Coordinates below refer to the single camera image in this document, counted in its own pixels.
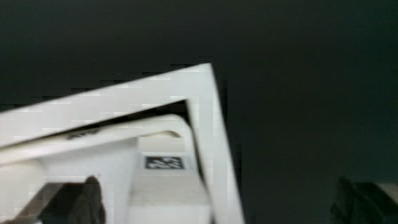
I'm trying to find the white square desk top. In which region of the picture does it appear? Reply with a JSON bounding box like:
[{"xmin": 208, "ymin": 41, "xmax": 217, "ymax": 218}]
[{"xmin": 0, "ymin": 114, "xmax": 192, "ymax": 165}]

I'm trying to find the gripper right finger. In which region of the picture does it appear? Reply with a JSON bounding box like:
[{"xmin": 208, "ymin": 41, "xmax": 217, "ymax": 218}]
[{"xmin": 331, "ymin": 178, "xmax": 398, "ymax": 224}]

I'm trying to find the white leg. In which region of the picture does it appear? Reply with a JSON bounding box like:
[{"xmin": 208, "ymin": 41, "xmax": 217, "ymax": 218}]
[
  {"xmin": 128, "ymin": 134, "xmax": 211, "ymax": 224},
  {"xmin": 0, "ymin": 160, "xmax": 46, "ymax": 223}
]

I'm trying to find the white L-shaped fence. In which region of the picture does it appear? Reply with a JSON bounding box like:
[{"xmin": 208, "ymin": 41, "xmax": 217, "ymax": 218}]
[{"xmin": 0, "ymin": 64, "xmax": 245, "ymax": 224}]

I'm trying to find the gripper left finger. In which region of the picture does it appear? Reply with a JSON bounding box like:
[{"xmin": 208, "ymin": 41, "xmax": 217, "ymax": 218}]
[{"xmin": 0, "ymin": 183, "xmax": 64, "ymax": 224}]

